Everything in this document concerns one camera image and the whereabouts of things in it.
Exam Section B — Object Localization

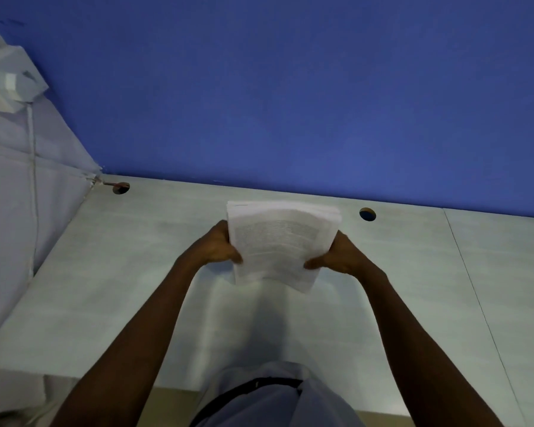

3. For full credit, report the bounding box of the person's left hand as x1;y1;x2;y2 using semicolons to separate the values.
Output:
177;219;244;270

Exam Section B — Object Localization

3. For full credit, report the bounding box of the person's right hand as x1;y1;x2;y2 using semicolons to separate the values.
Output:
303;230;386;281

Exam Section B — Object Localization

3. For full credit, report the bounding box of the neat stack of printed sheets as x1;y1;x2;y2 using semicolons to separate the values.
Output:
225;199;342;294

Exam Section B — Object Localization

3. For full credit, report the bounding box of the person's right forearm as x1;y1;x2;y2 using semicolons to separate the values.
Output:
360;270;504;427

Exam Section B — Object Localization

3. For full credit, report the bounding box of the person's left forearm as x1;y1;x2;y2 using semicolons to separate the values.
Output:
49;257;201;427

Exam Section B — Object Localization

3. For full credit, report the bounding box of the white shirt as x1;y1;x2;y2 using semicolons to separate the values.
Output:
191;361;365;427

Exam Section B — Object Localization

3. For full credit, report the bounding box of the black strap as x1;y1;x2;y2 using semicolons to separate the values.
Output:
200;377;304;427

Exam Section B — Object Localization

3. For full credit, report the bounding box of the white cable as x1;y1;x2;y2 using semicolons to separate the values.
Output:
26;101;41;276

